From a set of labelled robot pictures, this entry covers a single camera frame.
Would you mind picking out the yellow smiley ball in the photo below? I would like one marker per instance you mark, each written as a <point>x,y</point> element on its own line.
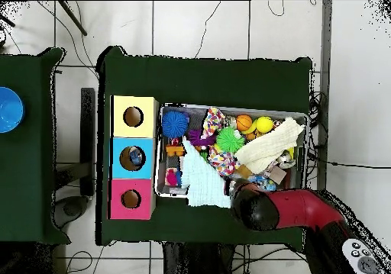
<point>264,125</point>

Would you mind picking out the wooden box with three holes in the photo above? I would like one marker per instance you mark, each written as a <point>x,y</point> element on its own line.
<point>146,188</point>

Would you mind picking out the shallow clear mesh bin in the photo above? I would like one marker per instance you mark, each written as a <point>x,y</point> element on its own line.
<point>160,188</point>

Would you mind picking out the orange toy basketball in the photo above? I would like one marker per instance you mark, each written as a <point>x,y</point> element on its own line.
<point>244,122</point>

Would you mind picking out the colourful patterned cloth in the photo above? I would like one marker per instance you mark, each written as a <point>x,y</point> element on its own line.
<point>214,121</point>

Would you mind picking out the small orange toy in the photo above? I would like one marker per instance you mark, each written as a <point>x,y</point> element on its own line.
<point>175,150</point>

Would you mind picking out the mint green cloth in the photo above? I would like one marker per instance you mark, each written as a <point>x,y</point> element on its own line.
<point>201,185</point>

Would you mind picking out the blue spiky ball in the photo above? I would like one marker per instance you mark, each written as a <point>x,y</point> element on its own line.
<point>175,124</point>

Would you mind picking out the side table with green cloth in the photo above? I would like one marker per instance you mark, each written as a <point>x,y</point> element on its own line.
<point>40,164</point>

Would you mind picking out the crushed clear water bottle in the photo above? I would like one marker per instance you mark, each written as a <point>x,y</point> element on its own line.
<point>135,158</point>

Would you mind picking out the pale yellow cloth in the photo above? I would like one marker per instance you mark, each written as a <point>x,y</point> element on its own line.
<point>269,146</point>

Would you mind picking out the purple spiky ball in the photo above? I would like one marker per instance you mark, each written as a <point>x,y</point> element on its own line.
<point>198,138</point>

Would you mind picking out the blue bowl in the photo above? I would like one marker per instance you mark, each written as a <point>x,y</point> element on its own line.
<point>9,109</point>

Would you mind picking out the green spiky ball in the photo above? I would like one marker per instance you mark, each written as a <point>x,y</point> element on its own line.
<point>230,139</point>

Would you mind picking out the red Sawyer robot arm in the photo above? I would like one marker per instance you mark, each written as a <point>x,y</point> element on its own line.
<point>299,210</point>

